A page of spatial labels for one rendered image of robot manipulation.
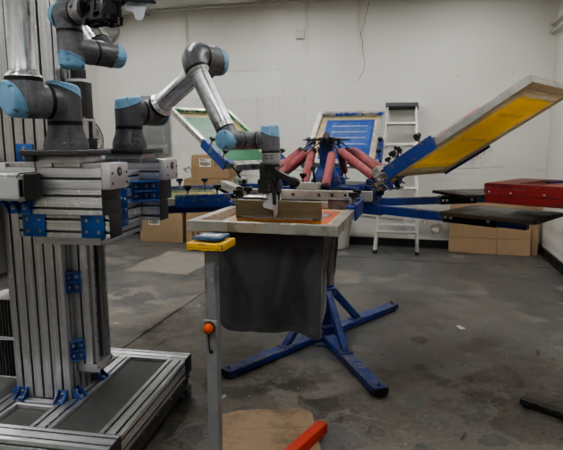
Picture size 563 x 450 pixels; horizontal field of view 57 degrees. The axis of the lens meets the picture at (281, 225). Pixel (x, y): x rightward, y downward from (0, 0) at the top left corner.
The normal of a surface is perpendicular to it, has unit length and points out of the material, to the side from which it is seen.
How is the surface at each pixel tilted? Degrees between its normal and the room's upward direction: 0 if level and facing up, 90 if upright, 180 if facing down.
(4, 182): 90
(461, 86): 90
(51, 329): 90
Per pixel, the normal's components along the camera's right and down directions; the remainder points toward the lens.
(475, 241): -0.24, -0.11
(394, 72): -0.26, 0.15
